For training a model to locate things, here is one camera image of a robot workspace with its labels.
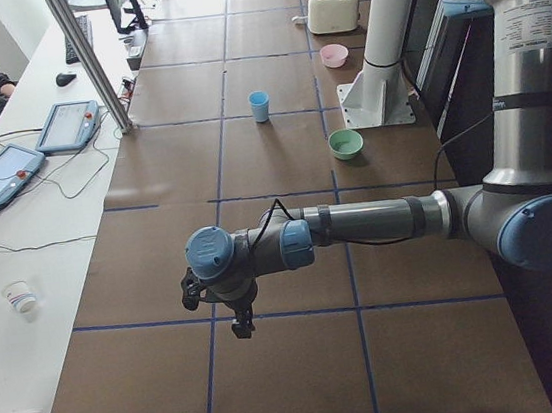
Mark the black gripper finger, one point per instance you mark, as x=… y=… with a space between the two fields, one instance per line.
x=237 y=328
x=247 y=325

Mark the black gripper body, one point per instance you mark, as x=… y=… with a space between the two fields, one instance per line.
x=238 y=305

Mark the light blue cup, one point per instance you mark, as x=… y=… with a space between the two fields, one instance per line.
x=261 y=116
x=258 y=100

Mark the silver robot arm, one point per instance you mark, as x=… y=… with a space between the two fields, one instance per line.
x=508 y=213

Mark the green bowl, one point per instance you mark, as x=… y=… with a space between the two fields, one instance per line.
x=345 y=144

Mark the paper cup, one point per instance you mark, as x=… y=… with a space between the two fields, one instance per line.
x=19 y=296

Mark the far teach pendant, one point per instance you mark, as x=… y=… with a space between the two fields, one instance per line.
x=69 y=127

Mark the teach pendant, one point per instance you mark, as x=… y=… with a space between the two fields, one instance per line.
x=69 y=127
x=17 y=166

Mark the pink bowl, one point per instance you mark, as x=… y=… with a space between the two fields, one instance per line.
x=334 y=55

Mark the near teach pendant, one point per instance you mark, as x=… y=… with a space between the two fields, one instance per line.
x=17 y=166

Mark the black computer mouse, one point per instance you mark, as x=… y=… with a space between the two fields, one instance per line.
x=64 y=79

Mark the black monitor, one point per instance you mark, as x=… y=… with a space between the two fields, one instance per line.
x=126 y=15

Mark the white pedestal column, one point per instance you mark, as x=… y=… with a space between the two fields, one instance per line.
x=378 y=96

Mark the aluminium frame post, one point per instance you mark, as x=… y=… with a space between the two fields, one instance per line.
x=67 y=22

